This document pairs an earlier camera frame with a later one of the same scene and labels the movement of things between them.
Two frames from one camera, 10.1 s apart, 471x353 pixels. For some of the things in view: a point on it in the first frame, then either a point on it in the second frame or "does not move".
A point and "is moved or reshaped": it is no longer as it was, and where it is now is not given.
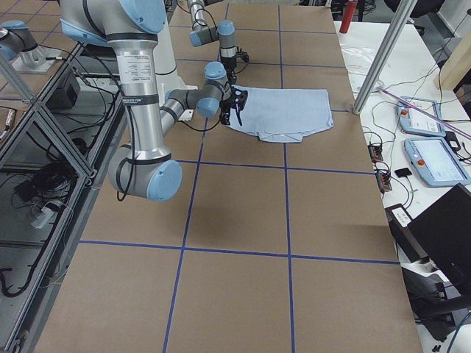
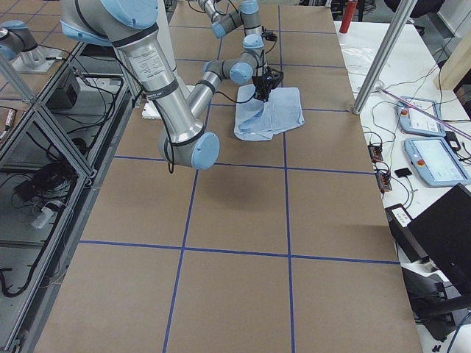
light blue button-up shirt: [283, 115] is moved or reshaped
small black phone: [402, 172] does not move
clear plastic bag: [358, 57] does not move
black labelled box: [399, 220] does not move
